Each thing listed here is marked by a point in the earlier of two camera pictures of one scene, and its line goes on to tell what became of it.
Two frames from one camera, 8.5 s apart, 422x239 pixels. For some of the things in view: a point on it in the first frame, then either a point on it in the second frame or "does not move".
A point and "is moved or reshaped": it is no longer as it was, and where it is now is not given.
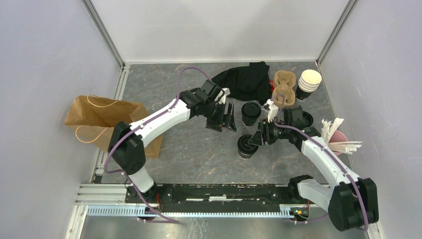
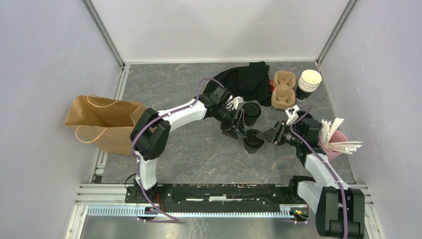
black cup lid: [243, 145] is moved or reshaped
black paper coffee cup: [245, 156] to [252, 145]
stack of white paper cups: [309, 81] does not move
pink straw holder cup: [338, 136] does not move
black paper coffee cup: [249, 121] does not move
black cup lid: [251, 110] does not move
